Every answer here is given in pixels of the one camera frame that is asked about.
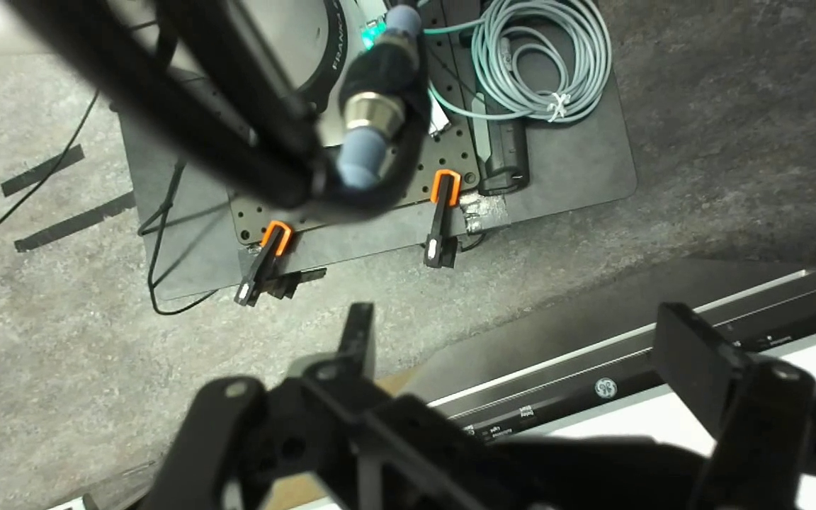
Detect orange black clamp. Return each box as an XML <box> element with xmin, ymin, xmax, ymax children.
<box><xmin>233</xmin><ymin>219</ymin><xmax>301</xmax><ymax>307</ymax></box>
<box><xmin>421</xmin><ymin>167</ymin><xmax>465</xmax><ymax>269</ymax></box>

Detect black tape strip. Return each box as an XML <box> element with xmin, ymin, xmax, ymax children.
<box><xmin>0</xmin><ymin>142</ymin><xmax>87</xmax><ymax>199</ymax></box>
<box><xmin>10</xmin><ymin>189</ymin><xmax>135</xmax><ymax>256</ymax></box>

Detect teal coiled cable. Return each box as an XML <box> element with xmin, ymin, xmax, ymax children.
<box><xmin>418</xmin><ymin>0</ymin><xmax>618</xmax><ymax>127</ymax></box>

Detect thin black floor cables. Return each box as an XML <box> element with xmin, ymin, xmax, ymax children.
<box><xmin>0</xmin><ymin>89</ymin><xmax>104</xmax><ymax>250</ymax></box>

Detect black dishwasher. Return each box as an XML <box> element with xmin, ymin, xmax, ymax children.
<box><xmin>424</xmin><ymin>266</ymin><xmax>816</xmax><ymax>448</ymax></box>

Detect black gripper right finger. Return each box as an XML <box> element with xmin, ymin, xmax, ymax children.
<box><xmin>658</xmin><ymin>301</ymin><xmax>816</xmax><ymax>510</ymax></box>

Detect black rectangular adapter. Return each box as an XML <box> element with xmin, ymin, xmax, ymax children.
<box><xmin>475</xmin><ymin>116</ymin><xmax>533</xmax><ymax>199</ymax></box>

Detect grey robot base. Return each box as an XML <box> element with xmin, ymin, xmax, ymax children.
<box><xmin>227</xmin><ymin>0</ymin><xmax>352</xmax><ymax>120</ymax></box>

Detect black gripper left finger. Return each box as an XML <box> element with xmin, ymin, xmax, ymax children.
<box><xmin>141</xmin><ymin>301</ymin><xmax>486</xmax><ymax>510</ymax></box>

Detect thin black cable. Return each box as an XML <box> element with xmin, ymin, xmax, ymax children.
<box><xmin>135</xmin><ymin>158</ymin><xmax>241</xmax><ymax>320</ymax></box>

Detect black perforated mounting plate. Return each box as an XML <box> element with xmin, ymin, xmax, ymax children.
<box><xmin>227</xmin><ymin>0</ymin><xmax>486</xmax><ymax>250</ymax></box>

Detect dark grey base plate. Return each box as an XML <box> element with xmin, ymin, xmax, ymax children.
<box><xmin>118</xmin><ymin>0</ymin><xmax>639</xmax><ymax>315</ymax></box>

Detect black hose with metal connectors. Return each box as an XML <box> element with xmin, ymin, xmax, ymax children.
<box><xmin>6</xmin><ymin>0</ymin><xmax>431</xmax><ymax>212</ymax></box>

